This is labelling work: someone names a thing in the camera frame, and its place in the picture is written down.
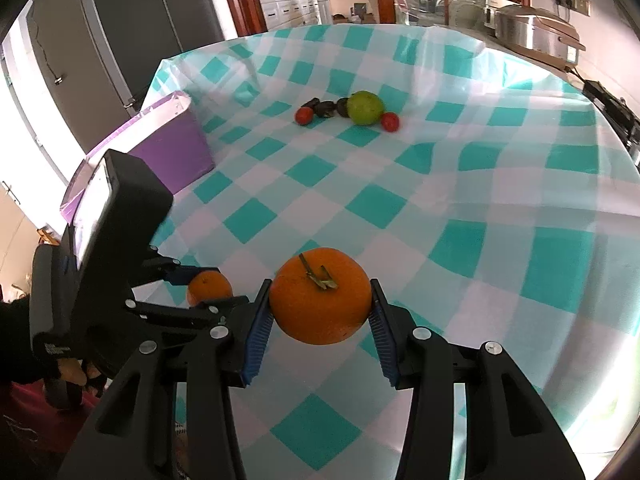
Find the wall socket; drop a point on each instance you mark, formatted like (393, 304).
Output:
(571, 2)

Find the dark red clothing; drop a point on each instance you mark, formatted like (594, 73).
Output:
(40, 440)

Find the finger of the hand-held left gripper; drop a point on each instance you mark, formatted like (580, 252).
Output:
(175, 310)
(184, 275)

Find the grey refrigerator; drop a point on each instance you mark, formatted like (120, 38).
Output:
(125, 35)

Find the purple cardboard box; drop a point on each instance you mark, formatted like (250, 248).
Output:
(175, 150)

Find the white kitchen appliance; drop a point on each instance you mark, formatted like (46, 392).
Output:
(492, 17)

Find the red tomato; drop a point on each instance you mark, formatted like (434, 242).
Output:
(390, 121)
(303, 115)

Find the silver countertop cooker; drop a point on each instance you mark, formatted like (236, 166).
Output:
(535, 30)

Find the teal checkered tablecloth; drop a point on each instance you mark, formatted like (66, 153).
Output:
(400, 210)

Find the large orange with stem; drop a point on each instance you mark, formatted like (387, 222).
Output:
(321, 296)

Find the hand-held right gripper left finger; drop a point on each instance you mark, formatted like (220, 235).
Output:
(257, 335)

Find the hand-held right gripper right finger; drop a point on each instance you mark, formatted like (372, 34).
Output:
(382, 340)

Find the green round fruit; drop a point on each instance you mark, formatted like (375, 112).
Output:
(366, 107)

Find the small orange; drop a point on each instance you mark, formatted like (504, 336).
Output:
(210, 287)

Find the black appliance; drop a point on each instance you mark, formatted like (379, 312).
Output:
(617, 115)

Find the dark brown fruit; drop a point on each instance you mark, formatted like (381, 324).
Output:
(312, 104)
(326, 108)

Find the person's left hand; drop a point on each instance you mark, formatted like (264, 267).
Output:
(75, 373)

